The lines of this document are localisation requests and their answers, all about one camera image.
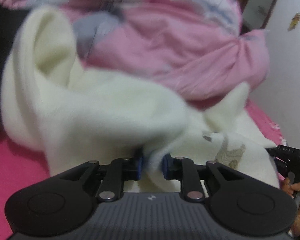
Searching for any cream white fleece sweater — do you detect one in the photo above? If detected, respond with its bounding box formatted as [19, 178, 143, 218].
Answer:
[0, 7, 279, 192]

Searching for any pink floral bed blanket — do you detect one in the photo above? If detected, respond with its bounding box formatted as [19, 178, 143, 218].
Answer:
[0, 99, 286, 239]

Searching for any pink patterned duvet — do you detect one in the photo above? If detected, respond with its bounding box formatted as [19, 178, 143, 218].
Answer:
[0, 0, 269, 100]

